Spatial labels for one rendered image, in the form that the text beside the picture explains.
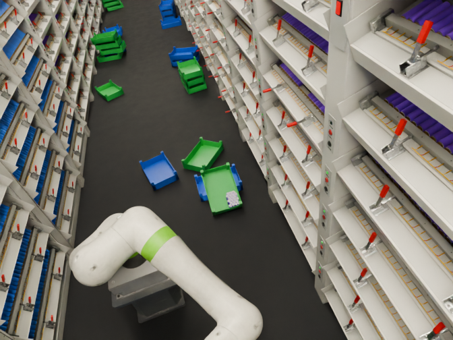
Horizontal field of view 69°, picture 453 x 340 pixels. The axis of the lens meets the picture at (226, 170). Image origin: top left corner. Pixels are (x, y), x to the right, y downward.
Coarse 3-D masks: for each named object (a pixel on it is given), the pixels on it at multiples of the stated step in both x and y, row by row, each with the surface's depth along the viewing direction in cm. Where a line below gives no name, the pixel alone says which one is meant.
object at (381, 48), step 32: (384, 0) 69; (416, 0) 70; (448, 0) 63; (352, 32) 71; (384, 32) 68; (416, 32) 62; (448, 32) 59; (384, 64) 64; (416, 64) 58; (448, 64) 57; (416, 96) 58; (448, 96) 53; (448, 128) 54
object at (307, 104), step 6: (276, 66) 145; (276, 72) 145; (282, 72) 140; (276, 78) 143; (282, 78) 138; (288, 78) 136; (288, 84) 134; (294, 90) 129; (300, 96) 125; (300, 102) 125; (306, 102) 122; (312, 108) 118; (306, 114) 120; (318, 114) 115; (318, 120) 114
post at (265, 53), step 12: (264, 0) 131; (264, 12) 134; (252, 24) 144; (264, 48) 143; (264, 60) 147; (264, 84) 155; (264, 96) 159; (264, 132) 180; (264, 144) 189; (276, 180) 199
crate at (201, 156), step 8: (200, 144) 267; (208, 144) 266; (216, 144) 262; (192, 152) 258; (200, 152) 262; (208, 152) 260; (216, 152) 252; (184, 160) 247; (192, 160) 257; (200, 160) 255; (208, 160) 254; (184, 168) 251; (192, 168) 247; (200, 168) 242; (208, 168) 245
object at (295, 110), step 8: (264, 64) 148; (272, 64) 147; (280, 64) 148; (264, 72) 151; (272, 80) 145; (280, 80) 142; (288, 88) 136; (304, 88) 131; (280, 96) 135; (288, 96) 133; (288, 104) 130; (296, 104) 128; (312, 104) 123; (296, 112) 125; (304, 112) 123; (296, 120) 125; (304, 128) 118; (312, 128) 116; (320, 128) 114; (312, 136) 113; (320, 136) 112; (320, 144) 104; (320, 152) 112
